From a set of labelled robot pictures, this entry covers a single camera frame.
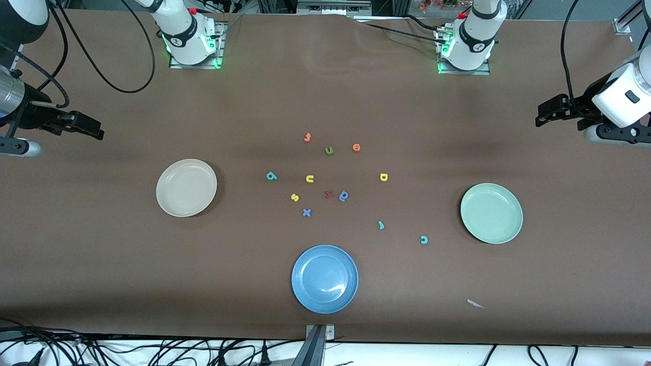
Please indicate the orange red background object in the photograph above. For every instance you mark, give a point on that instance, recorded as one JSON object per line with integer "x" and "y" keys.
{"x": 432, "y": 5}

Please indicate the beige brown plate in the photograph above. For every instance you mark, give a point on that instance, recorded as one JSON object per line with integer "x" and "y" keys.
{"x": 186, "y": 187}

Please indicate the blue letter a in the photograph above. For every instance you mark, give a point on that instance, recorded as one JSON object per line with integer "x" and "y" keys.
{"x": 347, "y": 197}

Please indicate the teal number six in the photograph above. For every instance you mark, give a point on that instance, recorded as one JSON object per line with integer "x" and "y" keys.
{"x": 274, "y": 178}

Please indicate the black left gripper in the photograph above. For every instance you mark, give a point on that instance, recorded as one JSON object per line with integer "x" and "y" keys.
{"x": 584, "y": 104}

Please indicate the grey metal box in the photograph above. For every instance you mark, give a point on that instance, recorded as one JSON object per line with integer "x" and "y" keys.
{"x": 330, "y": 7}

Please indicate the blue plate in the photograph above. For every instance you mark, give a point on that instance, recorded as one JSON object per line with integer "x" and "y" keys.
{"x": 324, "y": 279}

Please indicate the aluminium frame rail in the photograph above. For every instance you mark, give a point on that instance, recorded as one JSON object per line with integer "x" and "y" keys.
{"x": 18, "y": 53}

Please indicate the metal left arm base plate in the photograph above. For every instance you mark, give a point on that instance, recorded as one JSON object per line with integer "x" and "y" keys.
{"x": 457, "y": 72}

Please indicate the white paper scrap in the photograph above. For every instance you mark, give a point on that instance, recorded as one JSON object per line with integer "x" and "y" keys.
{"x": 475, "y": 304}

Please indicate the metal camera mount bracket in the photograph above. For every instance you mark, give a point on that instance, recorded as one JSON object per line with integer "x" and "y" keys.
{"x": 315, "y": 351}

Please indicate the aluminium frame corner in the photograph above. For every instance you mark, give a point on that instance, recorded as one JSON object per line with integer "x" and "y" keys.
{"x": 623, "y": 25}

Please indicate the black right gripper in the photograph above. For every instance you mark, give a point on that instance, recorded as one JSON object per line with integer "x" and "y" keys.
{"x": 35, "y": 113}

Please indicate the green plate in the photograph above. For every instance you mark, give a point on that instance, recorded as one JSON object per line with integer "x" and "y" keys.
{"x": 491, "y": 213}

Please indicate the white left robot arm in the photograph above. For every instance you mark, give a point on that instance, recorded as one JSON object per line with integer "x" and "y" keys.
{"x": 475, "y": 35}

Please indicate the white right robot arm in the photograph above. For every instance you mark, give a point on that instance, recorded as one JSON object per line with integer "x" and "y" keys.
{"x": 183, "y": 30}

